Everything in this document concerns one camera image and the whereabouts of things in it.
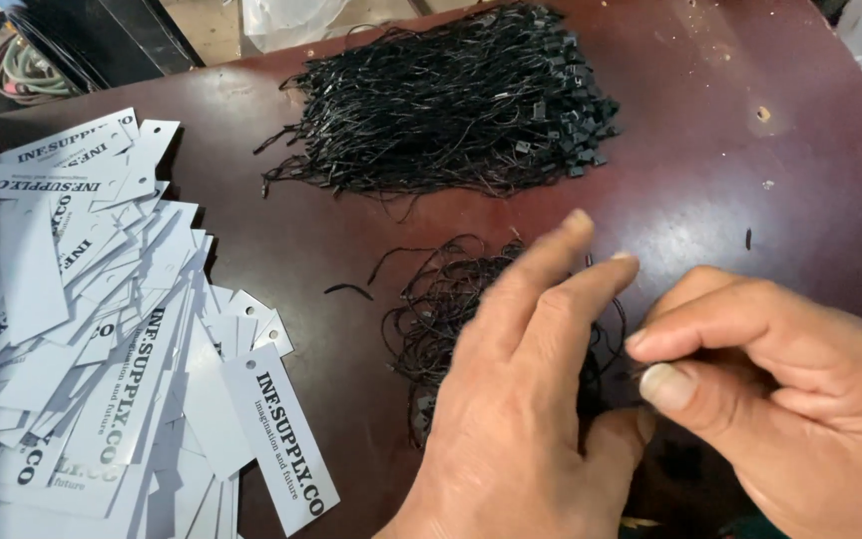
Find single black string fastener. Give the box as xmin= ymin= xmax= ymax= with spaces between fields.
xmin=584 ymin=253 xmax=647 ymax=384

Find large heap of black strings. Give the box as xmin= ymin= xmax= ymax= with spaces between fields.
xmin=253 ymin=1 xmax=621 ymax=223

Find loose black string piece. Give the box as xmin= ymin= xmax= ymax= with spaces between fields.
xmin=324 ymin=282 xmax=375 ymax=302

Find black container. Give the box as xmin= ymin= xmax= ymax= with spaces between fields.
xmin=8 ymin=0 xmax=205 ymax=96

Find pile of white paper tags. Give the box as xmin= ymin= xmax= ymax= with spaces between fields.
xmin=0 ymin=107 xmax=341 ymax=539

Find coiled green and red hoses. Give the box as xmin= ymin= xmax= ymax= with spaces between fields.
xmin=0 ymin=13 xmax=97 ymax=106

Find small heap of black strings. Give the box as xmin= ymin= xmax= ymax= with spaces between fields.
xmin=367 ymin=234 xmax=630 ymax=452

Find person's right hand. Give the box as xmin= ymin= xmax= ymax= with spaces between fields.
xmin=623 ymin=264 xmax=862 ymax=539

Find person's left hand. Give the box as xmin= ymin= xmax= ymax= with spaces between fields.
xmin=373 ymin=210 xmax=658 ymax=539

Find clear plastic bag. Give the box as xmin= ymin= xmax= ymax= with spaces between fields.
xmin=241 ymin=0 xmax=353 ymax=55

